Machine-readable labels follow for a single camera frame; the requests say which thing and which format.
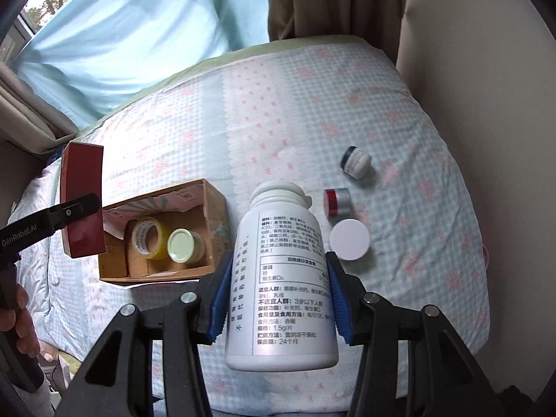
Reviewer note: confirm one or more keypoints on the red rectangular box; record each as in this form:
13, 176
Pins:
82, 200

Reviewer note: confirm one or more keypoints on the pale green lidded jar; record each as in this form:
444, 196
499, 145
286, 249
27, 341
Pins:
186, 247

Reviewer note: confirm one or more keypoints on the yellow tape roll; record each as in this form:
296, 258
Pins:
147, 239

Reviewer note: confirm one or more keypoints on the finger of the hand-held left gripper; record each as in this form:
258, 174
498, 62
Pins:
52, 218

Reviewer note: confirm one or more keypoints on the beige curtain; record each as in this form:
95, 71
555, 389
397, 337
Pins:
339, 4

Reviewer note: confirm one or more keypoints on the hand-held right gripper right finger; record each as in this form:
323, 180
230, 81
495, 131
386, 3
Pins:
338, 302

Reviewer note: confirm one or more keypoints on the person's left hand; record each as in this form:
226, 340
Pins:
24, 325

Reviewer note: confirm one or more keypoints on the white round lidded jar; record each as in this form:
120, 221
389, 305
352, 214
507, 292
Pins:
349, 239

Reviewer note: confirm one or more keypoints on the light blue sheer curtain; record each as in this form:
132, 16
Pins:
126, 39

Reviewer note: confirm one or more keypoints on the silver jar with red band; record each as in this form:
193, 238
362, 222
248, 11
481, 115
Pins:
336, 202

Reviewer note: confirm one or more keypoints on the white jar with black lid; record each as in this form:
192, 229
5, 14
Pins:
356, 161

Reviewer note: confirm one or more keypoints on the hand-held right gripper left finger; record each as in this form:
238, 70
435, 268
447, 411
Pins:
218, 299

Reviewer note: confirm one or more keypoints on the cardboard box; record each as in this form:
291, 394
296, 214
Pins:
165, 234

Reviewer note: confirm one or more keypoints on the checkered floral blanket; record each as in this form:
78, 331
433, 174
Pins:
304, 139

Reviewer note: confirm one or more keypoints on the white pill bottle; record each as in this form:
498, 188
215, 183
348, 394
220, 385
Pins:
282, 278

